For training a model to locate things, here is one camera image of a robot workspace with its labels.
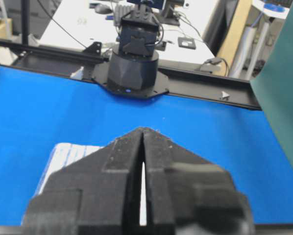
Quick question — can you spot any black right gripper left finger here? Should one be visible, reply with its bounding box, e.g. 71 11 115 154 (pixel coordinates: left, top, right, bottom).
24 128 143 235

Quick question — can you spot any black hard drive box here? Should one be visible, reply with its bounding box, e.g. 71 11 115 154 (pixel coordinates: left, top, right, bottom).
178 37 196 50

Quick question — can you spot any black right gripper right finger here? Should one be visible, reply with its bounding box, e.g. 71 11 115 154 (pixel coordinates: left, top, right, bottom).
143 128 255 235

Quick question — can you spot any white desk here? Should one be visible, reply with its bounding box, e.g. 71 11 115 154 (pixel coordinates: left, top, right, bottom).
39 0 213 64

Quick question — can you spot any black aluminium frame rail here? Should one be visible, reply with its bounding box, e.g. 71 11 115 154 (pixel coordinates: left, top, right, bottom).
0 39 261 110

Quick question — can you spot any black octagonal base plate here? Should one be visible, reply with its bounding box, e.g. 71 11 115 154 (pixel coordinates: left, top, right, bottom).
92 62 169 99

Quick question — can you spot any blue white striped towel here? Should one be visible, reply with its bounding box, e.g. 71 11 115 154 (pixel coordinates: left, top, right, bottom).
34 142 103 196

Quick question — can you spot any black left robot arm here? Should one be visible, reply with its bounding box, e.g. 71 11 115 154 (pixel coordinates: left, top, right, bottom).
108 0 159 90

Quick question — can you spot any blue table mat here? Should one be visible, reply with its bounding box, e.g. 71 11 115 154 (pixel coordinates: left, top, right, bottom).
0 67 293 226

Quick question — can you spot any black computer mouse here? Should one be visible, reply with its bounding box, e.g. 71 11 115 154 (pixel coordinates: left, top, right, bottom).
95 3 113 15

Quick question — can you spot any dark green board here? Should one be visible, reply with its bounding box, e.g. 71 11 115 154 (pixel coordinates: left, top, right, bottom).
250 3 293 169

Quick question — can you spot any black monitor stand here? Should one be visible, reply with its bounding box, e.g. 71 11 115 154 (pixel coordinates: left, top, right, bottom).
159 0 185 26

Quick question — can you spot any black vertical pole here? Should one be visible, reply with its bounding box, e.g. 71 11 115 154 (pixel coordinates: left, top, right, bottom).
21 0 30 46

